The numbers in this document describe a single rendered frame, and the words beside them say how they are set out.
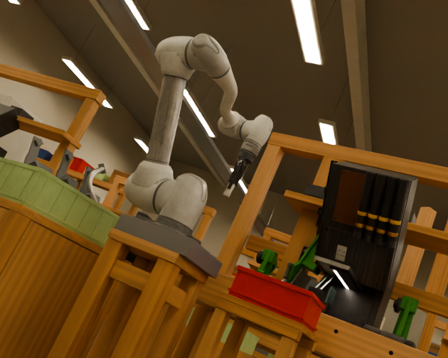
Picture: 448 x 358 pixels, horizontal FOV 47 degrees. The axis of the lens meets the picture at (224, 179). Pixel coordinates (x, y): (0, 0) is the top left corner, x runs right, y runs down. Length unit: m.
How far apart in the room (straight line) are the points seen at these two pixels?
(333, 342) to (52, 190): 1.31
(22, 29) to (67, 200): 8.03
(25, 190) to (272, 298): 1.10
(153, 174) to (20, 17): 8.18
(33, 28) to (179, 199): 8.55
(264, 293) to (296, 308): 0.13
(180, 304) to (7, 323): 0.71
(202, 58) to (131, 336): 1.10
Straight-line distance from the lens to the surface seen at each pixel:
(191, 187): 2.07
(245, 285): 1.99
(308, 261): 2.52
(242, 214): 3.14
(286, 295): 1.94
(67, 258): 2.37
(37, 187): 2.26
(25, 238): 2.24
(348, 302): 2.60
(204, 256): 2.01
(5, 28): 9.99
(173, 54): 2.22
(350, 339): 2.15
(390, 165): 3.05
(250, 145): 2.49
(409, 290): 2.88
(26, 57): 10.37
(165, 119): 2.20
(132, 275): 1.97
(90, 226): 2.45
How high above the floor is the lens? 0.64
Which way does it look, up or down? 16 degrees up
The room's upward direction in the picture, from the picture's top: 25 degrees clockwise
